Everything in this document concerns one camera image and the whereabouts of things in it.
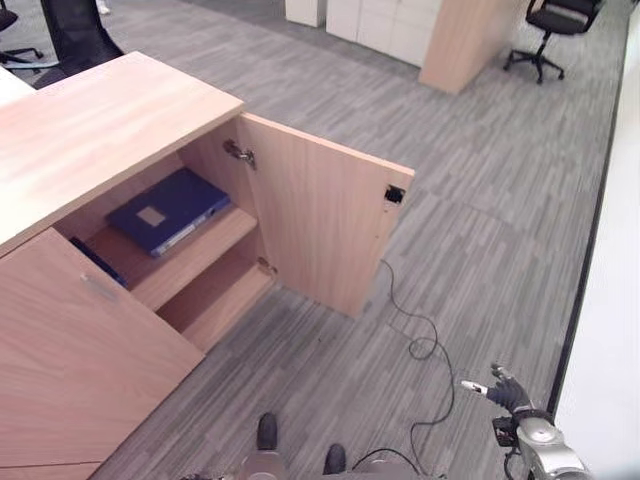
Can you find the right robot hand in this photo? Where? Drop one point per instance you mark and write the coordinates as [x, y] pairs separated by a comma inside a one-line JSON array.
[[510, 392]]

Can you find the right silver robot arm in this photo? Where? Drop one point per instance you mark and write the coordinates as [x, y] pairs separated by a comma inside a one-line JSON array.
[[542, 440]]

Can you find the open wooden cabinet door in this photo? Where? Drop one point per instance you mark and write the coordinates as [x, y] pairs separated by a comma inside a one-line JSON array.
[[320, 220]]

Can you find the wooden cabinet shelf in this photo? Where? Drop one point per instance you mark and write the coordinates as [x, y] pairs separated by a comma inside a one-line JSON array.
[[200, 257]]

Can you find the tall wooden cabinet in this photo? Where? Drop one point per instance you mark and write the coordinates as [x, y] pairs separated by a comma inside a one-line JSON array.
[[460, 45]]

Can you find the blue folder with label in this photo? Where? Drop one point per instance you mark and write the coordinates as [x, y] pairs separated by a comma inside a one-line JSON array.
[[175, 205]]

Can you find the white cabinet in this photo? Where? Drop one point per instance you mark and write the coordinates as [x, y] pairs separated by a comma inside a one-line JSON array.
[[385, 25], [305, 11]]

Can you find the dark blue folder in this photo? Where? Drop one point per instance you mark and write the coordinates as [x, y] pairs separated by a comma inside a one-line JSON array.
[[100, 264]]

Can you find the closed wooden cabinet door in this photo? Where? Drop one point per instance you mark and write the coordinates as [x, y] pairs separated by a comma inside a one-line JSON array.
[[75, 360]]

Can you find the wooden office cabinet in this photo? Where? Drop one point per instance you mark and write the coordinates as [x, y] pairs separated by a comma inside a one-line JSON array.
[[100, 115]]

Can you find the black mesh office chair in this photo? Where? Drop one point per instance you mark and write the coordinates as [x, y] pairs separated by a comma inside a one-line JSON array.
[[75, 35]]

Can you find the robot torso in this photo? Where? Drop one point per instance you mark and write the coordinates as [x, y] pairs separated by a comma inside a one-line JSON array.
[[382, 470]]

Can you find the right dark robot foot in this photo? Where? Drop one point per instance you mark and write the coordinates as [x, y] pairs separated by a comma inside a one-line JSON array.
[[335, 459]]

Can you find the dark robot foot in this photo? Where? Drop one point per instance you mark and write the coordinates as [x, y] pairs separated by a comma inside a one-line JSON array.
[[335, 459], [267, 431]]

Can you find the black door latch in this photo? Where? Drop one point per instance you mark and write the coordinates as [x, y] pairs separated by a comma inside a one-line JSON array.
[[394, 194]]

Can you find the left dark robot foot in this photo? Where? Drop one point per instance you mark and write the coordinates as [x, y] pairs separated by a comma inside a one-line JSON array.
[[267, 431]]

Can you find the left silver robot leg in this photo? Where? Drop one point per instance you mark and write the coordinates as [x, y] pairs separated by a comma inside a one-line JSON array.
[[262, 465]]

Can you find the silver door hinge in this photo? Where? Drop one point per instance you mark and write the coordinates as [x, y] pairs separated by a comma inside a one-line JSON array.
[[240, 153], [266, 266]]

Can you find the white desk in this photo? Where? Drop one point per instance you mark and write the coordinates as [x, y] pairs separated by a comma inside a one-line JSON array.
[[12, 87]]

